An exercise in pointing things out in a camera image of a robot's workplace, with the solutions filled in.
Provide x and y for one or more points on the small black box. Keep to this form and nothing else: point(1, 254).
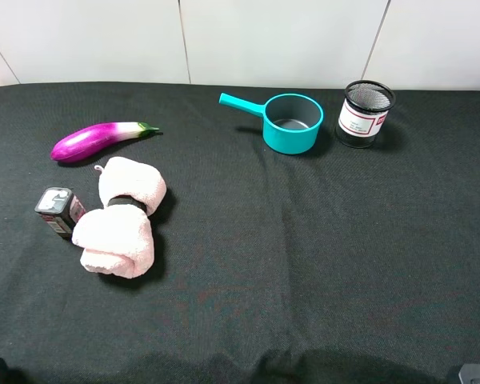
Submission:
point(61, 209)

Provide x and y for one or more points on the teal saucepan with handle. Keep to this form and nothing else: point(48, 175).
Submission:
point(290, 122)

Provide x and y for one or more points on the black mesh pen cup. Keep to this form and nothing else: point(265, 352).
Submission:
point(364, 110)

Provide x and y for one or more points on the black tablecloth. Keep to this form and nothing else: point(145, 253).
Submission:
point(335, 266)

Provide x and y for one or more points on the pink towel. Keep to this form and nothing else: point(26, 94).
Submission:
point(117, 239)

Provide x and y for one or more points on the purple toy eggplant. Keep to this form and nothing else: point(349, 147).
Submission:
point(88, 141)

